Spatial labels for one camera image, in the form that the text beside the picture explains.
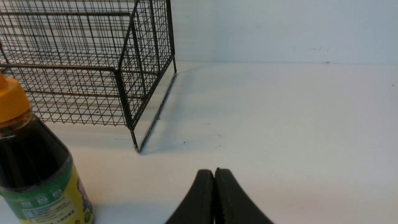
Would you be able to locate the small green-label yellow-cap bottle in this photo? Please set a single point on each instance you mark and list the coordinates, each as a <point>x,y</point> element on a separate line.
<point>38,178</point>

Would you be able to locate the black wire mesh rack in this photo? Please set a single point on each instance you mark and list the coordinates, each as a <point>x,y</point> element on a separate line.
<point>88,61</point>

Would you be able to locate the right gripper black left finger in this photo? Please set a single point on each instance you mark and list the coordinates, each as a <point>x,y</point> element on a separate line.
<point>197,207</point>

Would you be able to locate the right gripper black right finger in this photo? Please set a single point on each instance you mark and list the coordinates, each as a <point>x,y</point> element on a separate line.
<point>233,205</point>

